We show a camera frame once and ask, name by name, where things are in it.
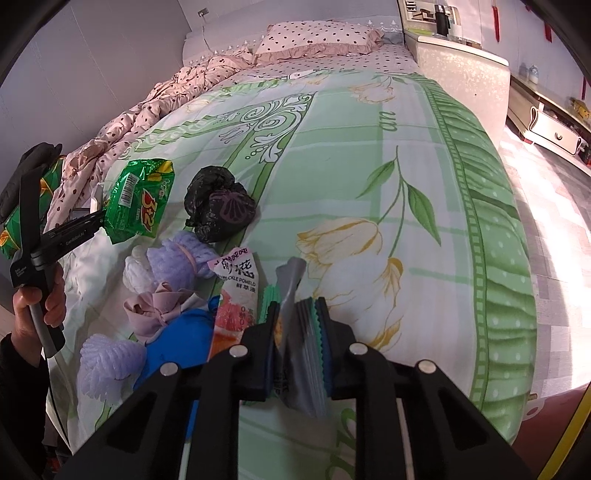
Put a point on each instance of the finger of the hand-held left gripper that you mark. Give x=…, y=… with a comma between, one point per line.
x=74, y=233

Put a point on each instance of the small clear bottle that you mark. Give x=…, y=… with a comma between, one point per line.
x=533, y=74

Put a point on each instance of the green floral blanket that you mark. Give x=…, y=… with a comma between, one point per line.
x=351, y=184

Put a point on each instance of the dark cloth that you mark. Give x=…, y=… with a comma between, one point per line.
x=27, y=161

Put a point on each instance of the yellow toy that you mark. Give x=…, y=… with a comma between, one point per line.
x=581, y=107

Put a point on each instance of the pink drink pouch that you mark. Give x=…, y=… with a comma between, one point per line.
x=235, y=300

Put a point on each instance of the person's left hand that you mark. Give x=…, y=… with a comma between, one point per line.
x=23, y=309

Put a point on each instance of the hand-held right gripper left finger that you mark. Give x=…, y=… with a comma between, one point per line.
x=270, y=318

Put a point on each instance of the black thermos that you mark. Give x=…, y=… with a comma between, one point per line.
x=442, y=21

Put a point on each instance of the grey foil packet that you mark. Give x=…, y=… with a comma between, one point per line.
x=291, y=295

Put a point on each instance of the purple fluffy cloth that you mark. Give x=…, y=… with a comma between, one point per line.
x=171, y=258

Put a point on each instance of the pink cloth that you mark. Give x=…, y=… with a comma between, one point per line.
x=152, y=314

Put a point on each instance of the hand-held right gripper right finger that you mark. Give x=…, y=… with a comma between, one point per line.
x=323, y=332

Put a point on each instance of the pink dotted quilt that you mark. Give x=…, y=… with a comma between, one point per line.
x=152, y=106

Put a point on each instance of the large red knot decoration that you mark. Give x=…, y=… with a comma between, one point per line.
x=548, y=25

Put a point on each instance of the black plastic bag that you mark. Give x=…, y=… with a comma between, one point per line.
x=217, y=207

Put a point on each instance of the blue rubber glove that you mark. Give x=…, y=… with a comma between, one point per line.
x=189, y=332

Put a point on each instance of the green snack packet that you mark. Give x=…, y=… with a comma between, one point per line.
x=14, y=230
x=138, y=198

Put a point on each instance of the dotted bed sheet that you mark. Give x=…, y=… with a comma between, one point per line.
x=360, y=60

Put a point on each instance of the purple foam net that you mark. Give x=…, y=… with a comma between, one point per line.
x=106, y=364

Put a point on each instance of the white coffee table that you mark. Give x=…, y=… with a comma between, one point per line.
x=554, y=131

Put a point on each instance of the white nightstand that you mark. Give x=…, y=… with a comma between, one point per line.
x=466, y=78

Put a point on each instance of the pink dotted pillow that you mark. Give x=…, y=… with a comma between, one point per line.
x=318, y=37

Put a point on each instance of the person's left forearm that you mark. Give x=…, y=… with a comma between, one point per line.
x=21, y=397

